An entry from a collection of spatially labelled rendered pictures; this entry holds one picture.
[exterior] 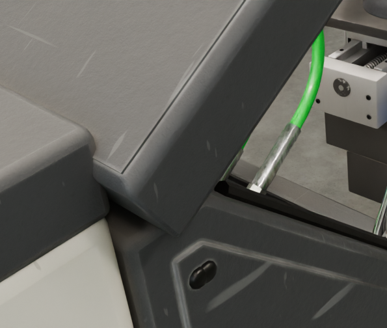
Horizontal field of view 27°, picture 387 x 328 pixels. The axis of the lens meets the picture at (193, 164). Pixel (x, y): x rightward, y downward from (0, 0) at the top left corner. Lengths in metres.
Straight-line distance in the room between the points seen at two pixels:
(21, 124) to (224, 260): 0.10
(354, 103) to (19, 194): 1.15
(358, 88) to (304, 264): 1.00
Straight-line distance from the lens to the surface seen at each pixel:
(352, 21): 1.43
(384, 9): 1.42
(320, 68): 0.90
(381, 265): 0.42
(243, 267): 0.33
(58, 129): 0.26
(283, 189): 1.16
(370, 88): 1.34
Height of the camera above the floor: 1.62
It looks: 33 degrees down
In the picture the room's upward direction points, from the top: 10 degrees counter-clockwise
